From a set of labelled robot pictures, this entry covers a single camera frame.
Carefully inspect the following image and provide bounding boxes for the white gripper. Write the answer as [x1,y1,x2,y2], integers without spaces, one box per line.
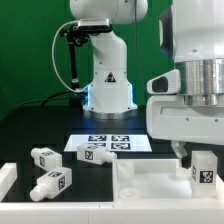
[146,95,224,168]

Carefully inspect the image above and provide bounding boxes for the white square table top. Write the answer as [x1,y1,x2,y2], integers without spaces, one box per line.
[113,159,224,201]

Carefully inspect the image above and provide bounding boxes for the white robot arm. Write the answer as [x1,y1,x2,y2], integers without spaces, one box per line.
[70,0,224,161]

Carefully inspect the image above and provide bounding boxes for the white AprilTag base sheet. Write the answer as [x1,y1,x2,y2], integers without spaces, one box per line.
[64,134,152,152]

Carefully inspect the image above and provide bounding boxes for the white U-shaped obstacle fence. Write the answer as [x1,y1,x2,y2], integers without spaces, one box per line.
[0,161,224,224]

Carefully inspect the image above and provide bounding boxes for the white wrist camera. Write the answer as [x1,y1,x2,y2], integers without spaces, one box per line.
[147,69,181,95]

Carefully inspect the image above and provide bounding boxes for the black camera on stand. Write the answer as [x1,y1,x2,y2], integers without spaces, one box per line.
[65,19,112,90]

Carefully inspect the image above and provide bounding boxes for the grey camera cable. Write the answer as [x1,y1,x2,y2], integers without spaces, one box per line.
[50,20,83,93]

